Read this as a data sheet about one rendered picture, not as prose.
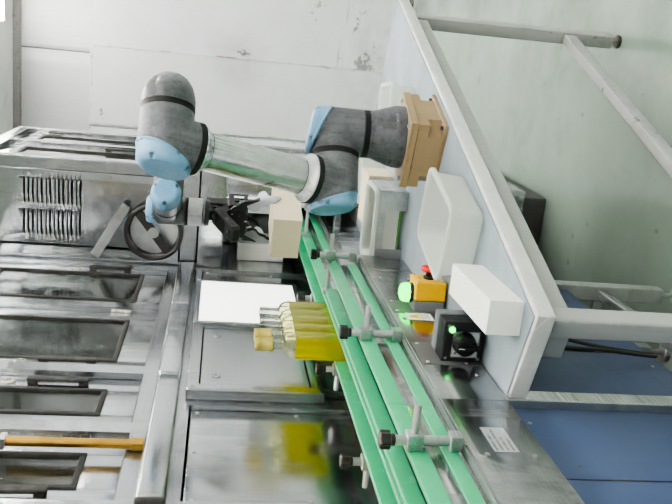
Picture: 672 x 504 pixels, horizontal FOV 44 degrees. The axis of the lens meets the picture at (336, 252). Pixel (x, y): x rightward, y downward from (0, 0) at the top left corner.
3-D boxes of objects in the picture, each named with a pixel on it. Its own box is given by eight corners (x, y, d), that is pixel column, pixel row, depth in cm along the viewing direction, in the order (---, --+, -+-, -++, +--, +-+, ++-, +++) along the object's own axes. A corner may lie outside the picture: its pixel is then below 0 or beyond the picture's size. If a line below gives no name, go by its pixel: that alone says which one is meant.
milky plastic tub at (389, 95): (401, 162, 247) (372, 160, 246) (408, 85, 244) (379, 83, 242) (415, 165, 230) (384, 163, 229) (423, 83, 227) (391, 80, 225)
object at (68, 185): (221, 224, 379) (17, 211, 366) (226, 142, 370) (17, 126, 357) (220, 267, 312) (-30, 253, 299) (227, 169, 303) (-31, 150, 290)
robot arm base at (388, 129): (401, 99, 207) (362, 95, 206) (411, 116, 194) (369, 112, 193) (392, 156, 214) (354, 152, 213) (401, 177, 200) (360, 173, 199)
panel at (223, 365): (295, 292, 292) (197, 286, 287) (295, 283, 292) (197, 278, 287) (324, 404, 206) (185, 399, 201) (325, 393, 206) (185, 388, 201)
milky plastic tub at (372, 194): (386, 253, 252) (358, 251, 251) (395, 180, 246) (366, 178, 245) (398, 269, 235) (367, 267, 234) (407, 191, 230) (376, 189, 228)
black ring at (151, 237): (182, 259, 310) (123, 256, 307) (185, 203, 304) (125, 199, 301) (181, 263, 305) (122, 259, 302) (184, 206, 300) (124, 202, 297)
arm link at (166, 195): (152, 162, 210) (154, 177, 220) (148, 204, 207) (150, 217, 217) (184, 164, 211) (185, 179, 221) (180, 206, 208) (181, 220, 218)
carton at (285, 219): (299, 189, 229) (272, 187, 228) (302, 221, 216) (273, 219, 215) (294, 225, 236) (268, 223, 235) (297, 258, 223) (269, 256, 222)
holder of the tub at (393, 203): (386, 270, 253) (361, 268, 252) (396, 181, 246) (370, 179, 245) (397, 287, 237) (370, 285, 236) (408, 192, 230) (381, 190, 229)
